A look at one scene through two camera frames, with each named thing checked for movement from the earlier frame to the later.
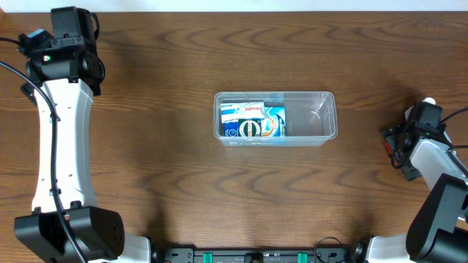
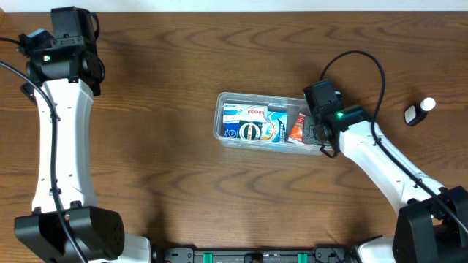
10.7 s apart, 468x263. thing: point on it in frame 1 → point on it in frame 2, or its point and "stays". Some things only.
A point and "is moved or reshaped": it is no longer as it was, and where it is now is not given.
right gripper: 393,135 → 314,119
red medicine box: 388,148 is moved or reshaped
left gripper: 68,42 stays
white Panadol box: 233,112 stays
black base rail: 256,255 stays
